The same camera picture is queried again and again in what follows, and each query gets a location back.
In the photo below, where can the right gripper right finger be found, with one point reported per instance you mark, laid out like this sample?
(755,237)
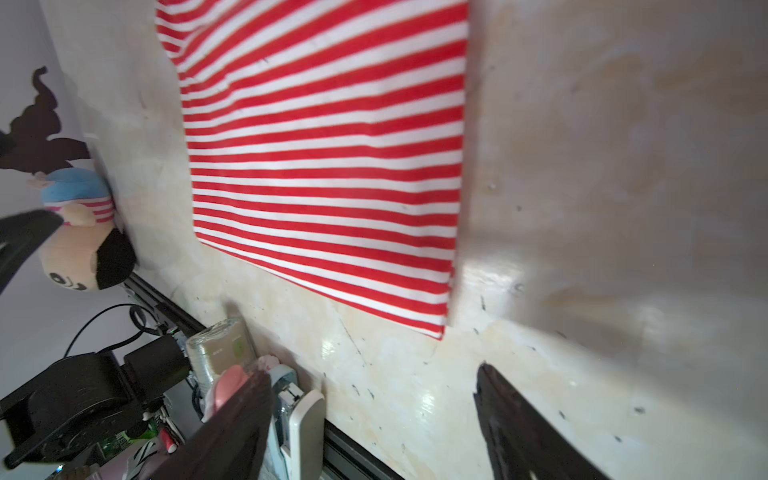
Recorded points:
(521,443)

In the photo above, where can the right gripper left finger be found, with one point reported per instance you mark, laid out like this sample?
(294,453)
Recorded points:
(231,445)

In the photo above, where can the red white striped tank top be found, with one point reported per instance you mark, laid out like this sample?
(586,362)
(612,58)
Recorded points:
(325,141)

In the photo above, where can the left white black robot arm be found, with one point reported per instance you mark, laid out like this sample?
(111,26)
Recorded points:
(82,399)

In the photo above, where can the small pink toy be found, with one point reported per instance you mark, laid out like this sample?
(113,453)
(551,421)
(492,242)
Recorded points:
(229,382)

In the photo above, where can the plush doll head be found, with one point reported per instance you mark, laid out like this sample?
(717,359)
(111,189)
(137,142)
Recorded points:
(88,252)

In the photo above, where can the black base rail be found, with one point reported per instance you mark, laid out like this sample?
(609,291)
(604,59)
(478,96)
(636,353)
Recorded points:
(344,458)

